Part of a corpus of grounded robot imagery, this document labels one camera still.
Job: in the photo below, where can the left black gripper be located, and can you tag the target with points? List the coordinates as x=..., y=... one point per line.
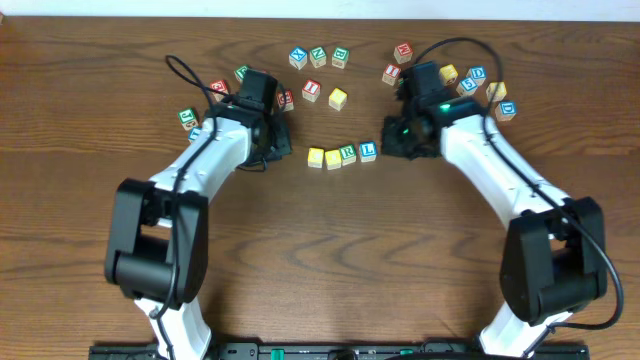
x=279, y=135

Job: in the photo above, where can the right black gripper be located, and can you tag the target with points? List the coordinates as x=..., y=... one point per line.
x=405, y=142

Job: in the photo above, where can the blue L block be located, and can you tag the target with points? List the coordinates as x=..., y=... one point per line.
x=367, y=151

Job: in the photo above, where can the yellow C block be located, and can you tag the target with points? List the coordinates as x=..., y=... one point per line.
x=315, y=157

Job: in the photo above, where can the yellow O block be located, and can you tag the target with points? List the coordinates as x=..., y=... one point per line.
x=333, y=159

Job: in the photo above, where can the green R block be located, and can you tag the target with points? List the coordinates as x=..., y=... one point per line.
x=348, y=154

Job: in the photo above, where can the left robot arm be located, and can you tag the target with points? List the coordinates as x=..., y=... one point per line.
x=158, y=245

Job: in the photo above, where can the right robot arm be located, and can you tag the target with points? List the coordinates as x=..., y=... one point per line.
x=553, y=262

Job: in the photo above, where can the red U block upper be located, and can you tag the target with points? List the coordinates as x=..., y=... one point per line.
x=285, y=101

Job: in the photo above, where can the red I block left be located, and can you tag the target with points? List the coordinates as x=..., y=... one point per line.
x=311, y=90

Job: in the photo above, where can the red i block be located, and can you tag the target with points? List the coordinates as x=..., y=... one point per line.
x=391, y=74
x=311, y=90

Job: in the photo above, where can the red I block right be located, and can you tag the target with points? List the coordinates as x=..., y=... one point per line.
x=391, y=74

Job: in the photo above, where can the yellow block right upper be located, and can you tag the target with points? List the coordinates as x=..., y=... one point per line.
x=448, y=74

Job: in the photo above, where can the red G block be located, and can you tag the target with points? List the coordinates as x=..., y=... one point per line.
x=220, y=89

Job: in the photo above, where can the green F block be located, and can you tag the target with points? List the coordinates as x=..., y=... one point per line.
x=240, y=73

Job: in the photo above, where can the blue S block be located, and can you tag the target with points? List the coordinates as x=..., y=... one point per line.
x=466, y=87

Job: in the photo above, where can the yellow block centre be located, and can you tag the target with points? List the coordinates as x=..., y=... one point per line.
x=337, y=99

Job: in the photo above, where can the blue T block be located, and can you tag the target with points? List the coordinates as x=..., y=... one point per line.
x=194, y=134

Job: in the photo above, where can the red M block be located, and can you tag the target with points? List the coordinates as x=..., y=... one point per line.
x=403, y=53

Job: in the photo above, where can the green J block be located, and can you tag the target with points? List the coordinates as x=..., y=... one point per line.
x=188, y=119

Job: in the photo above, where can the blue D block upper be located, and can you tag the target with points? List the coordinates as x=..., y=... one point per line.
x=477, y=74

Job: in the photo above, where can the blue d block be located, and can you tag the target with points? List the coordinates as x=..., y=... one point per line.
x=505, y=110
x=477, y=74

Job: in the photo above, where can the green N block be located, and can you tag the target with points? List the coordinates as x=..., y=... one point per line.
x=318, y=57

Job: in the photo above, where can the blue D block lower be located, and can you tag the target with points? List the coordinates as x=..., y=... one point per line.
x=505, y=110

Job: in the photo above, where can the yellow block far right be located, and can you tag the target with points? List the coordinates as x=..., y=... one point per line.
x=496, y=92

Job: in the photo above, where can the green B block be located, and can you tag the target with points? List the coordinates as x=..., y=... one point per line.
x=340, y=57

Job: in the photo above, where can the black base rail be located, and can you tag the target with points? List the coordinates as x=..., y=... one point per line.
x=431, y=349

